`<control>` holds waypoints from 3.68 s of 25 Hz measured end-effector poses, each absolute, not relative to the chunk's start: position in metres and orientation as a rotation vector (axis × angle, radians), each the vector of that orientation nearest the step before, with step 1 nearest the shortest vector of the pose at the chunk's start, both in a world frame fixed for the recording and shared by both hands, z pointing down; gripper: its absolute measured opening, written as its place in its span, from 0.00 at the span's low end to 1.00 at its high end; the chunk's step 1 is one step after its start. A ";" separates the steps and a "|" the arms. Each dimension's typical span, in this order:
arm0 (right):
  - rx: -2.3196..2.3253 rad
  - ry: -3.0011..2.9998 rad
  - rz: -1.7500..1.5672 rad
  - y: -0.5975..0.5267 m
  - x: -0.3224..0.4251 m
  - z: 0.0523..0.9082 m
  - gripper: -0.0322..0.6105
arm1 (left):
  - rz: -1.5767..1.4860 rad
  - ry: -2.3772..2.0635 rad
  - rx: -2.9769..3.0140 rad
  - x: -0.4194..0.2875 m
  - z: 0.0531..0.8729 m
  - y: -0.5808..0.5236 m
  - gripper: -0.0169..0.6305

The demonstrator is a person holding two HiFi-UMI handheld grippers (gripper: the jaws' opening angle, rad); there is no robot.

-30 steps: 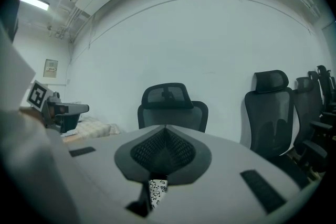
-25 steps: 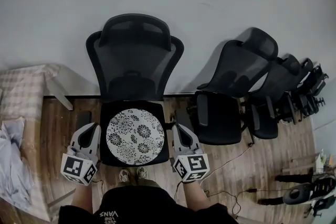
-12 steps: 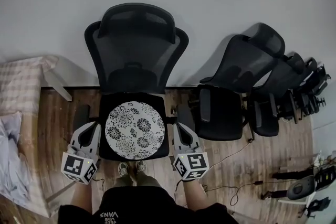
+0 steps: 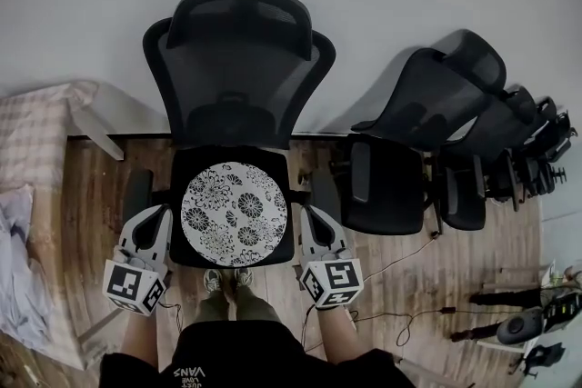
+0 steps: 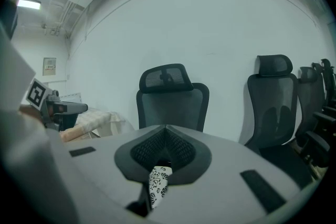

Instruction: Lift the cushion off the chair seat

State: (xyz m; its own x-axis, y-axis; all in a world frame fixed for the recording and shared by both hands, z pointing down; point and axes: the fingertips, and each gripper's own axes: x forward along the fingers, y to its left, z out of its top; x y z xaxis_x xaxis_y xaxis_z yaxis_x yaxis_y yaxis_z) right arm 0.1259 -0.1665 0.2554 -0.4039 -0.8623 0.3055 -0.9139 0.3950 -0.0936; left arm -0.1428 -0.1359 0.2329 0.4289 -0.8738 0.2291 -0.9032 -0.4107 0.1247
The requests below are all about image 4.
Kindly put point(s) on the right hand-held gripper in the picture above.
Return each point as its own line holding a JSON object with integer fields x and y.
{"x": 334, "y": 279}

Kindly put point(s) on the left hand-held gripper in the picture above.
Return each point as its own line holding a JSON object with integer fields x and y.
{"x": 129, "y": 284}

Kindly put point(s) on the person's right forearm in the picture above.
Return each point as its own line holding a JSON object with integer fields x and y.
{"x": 338, "y": 331}

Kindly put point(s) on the black mesh office chair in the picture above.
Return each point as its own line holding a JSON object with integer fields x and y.
{"x": 536, "y": 163}
{"x": 386, "y": 186}
{"x": 464, "y": 200}
{"x": 236, "y": 72}

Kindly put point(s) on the person's black shirt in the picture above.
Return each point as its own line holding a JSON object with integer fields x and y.
{"x": 245, "y": 354}

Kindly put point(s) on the black power adapter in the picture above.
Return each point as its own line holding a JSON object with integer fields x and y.
{"x": 448, "y": 310}

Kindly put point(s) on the person's left forearm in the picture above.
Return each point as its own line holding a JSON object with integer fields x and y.
{"x": 141, "y": 331}

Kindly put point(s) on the person's shoe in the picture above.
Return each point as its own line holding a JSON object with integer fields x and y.
{"x": 213, "y": 279}
{"x": 243, "y": 277}

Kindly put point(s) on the checked cloth covered bed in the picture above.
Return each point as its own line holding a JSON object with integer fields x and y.
{"x": 27, "y": 141}

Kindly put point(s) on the round black-white floral cushion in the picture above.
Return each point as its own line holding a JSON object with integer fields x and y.
{"x": 234, "y": 213}

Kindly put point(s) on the person's right shoe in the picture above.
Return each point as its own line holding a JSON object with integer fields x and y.
{"x": 243, "y": 277}

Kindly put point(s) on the person's left shoe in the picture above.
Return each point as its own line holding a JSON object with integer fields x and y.
{"x": 213, "y": 279}

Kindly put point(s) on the white table leg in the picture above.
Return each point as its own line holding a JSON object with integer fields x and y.
{"x": 97, "y": 122}

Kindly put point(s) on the crumpled pale blue cloth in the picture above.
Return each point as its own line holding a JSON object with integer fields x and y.
{"x": 20, "y": 268}

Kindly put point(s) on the round black device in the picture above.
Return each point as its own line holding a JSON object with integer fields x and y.
{"x": 518, "y": 326}

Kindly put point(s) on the long black bar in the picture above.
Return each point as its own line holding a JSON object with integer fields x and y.
{"x": 504, "y": 297}

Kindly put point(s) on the person's olive trousers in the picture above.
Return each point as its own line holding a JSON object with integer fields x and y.
{"x": 236, "y": 304}

